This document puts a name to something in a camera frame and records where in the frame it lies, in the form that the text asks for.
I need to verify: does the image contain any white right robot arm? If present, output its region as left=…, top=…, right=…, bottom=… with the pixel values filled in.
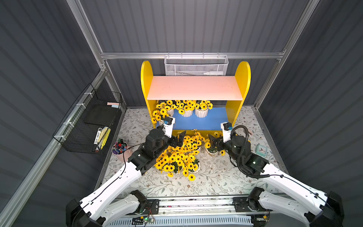
left=209, top=122, right=345, bottom=227

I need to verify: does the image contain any pink sticky note pad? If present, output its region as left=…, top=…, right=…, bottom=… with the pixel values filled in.
left=107, top=102, right=120, bottom=108

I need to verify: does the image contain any sunflower pot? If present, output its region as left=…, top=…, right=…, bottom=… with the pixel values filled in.
left=154, top=150, right=184, bottom=177
left=151, top=100, right=174, bottom=125
left=182, top=154, right=200, bottom=182
left=205, top=131, right=223, bottom=157
left=183, top=131, right=204, bottom=155
left=175, top=100, right=197, bottom=118
left=195, top=100, right=213, bottom=118

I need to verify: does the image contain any pen holder with markers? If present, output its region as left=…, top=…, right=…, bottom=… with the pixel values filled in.
left=112, top=139, right=132, bottom=163

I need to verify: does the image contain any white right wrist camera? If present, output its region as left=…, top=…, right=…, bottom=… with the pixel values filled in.
left=221, top=122, right=233, bottom=143

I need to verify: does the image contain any white wire basket behind shelf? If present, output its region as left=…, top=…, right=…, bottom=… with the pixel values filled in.
left=164, top=55, right=229, bottom=76

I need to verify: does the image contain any yellow book in basket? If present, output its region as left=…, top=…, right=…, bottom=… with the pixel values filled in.
left=93, top=127, right=111, bottom=153

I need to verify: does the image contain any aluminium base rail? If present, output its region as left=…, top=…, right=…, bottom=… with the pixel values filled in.
left=113, top=194, right=310, bottom=225

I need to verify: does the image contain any black wire wall basket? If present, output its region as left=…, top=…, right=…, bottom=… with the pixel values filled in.
left=53, top=84, right=123, bottom=155

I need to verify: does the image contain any yellow wooden shelf unit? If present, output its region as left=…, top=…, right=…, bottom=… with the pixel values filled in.
left=140, top=61, right=251, bottom=136

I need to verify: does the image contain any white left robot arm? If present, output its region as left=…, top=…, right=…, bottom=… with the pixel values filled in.
left=65, top=128, right=186, bottom=227

